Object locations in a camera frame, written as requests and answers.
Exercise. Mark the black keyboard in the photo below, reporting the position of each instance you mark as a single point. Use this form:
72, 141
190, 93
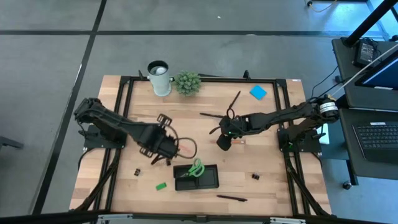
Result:
377, 137

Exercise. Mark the orange pencil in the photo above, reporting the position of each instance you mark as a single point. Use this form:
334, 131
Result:
238, 141
187, 148

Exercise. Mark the white box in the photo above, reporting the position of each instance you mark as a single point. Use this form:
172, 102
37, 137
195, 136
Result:
325, 138

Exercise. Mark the black diagonal pole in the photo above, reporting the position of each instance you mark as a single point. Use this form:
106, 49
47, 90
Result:
370, 21

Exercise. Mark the black aluminium table frame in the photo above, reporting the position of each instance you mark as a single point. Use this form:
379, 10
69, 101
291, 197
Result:
258, 80

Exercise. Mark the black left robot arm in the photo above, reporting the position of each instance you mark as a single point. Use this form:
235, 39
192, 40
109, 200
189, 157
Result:
118, 123

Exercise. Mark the green eraser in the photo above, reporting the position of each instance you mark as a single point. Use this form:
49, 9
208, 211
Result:
161, 186

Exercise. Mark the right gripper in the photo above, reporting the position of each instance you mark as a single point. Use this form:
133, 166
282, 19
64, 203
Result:
237, 126

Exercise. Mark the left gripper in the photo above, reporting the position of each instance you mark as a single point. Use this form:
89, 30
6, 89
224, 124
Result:
152, 137

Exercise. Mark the black computer monitor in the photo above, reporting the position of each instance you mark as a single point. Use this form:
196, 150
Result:
382, 76

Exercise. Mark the black desk with keyboard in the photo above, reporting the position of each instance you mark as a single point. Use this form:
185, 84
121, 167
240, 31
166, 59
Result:
346, 140

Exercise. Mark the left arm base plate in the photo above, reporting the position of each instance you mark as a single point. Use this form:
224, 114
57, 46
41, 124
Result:
88, 144

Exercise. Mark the black power adapter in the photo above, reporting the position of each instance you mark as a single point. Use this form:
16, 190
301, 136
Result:
365, 53

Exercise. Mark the blue sticky note pad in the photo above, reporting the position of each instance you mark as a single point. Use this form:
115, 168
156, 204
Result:
258, 92

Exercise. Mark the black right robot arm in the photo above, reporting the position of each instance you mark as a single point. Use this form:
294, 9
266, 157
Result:
280, 116

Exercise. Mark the silver bracket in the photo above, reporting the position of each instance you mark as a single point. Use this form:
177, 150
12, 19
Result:
115, 217
287, 221

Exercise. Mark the black front crossbeam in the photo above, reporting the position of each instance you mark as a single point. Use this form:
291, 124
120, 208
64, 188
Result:
62, 217

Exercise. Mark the black mesh desk organizer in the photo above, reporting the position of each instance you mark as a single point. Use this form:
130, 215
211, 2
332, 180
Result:
208, 180

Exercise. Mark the green artificial plant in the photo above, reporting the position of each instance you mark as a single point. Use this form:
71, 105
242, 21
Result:
187, 82

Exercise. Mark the grey furniture leg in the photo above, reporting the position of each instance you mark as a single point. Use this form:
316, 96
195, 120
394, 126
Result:
9, 142

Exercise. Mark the black desk with monitor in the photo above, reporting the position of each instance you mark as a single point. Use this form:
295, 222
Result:
345, 77

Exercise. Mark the white cylindrical cup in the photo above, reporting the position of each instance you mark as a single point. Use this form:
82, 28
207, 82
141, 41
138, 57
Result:
160, 84

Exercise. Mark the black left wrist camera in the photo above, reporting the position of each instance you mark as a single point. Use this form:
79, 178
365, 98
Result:
169, 150

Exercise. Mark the black caster wheel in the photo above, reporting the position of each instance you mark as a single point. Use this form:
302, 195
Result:
347, 185

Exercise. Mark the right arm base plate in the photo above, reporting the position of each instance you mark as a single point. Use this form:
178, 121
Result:
312, 149

